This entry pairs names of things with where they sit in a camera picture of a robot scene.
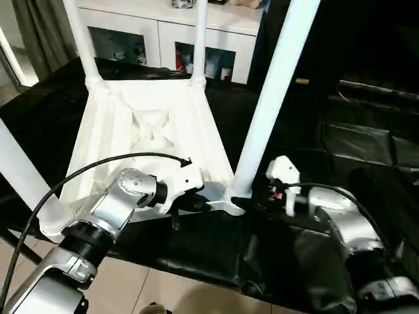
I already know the white plastic table leg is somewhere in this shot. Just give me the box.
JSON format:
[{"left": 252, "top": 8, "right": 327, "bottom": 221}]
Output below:
[
  {"left": 191, "top": 0, "right": 210, "bottom": 88},
  {"left": 0, "top": 122, "right": 75, "bottom": 240},
  {"left": 230, "top": 0, "right": 322, "bottom": 200},
  {"left": 62, "top": 0, "right": 101, "bottom": 86}
]

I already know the white plastic table top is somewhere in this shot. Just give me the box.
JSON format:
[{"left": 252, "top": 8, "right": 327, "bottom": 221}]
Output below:
[{"left": 58, "top": 78, "right": 246, "bottom": 217}]

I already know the black mat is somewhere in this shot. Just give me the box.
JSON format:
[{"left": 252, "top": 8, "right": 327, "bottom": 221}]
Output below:
[{"left": 0, "top": 57, "right": 419, "bottom": 311}]

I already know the dark blue fabric panel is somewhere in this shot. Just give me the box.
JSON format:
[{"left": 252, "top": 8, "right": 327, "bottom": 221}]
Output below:
[{"left": 247, "top": 0, "right": 272, "bottom": 86}]

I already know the dark metal rod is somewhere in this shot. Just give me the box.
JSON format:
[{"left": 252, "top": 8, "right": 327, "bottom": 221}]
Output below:
[{"left": 296, "top": 77, "right": 419, "bottom": 96}]

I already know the black metal stand leg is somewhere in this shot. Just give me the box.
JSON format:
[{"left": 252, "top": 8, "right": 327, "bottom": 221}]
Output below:
[{"left": 0, "top": 228, "right": 44, "bottom": 263}]

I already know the white cabinet with glass doors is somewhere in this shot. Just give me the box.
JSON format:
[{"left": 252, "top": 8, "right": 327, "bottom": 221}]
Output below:
[{"left": 77, "top": 0, "right": 263, "bottom": 86}]

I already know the beige plush toy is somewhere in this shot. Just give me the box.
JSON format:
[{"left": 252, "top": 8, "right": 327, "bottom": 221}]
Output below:
[{"left": 228, "top": 0, "right": 263, "bottom": 9}]

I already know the grey curtain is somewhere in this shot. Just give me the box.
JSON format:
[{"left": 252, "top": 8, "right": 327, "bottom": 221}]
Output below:
[{"left": 12, "top": 0, "right": 77, "bottom": 79}]

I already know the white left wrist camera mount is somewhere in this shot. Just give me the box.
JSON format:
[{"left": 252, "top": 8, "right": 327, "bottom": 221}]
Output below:
[{"left": 153, "top": 163, "right": 206, "bottom": 216}]

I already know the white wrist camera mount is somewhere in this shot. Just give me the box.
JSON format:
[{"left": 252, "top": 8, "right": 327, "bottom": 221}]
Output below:
[
  {"left": 153, "top": 163, "right": 206, "bottom": 216},
  {"left": 265, "top": 156, "right": 302, "bottom": 217}
]

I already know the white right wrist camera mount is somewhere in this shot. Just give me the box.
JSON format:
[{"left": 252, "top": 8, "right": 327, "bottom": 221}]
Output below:
[{"left": 265, "top": 156, "right": 302, "bottom": 217}]

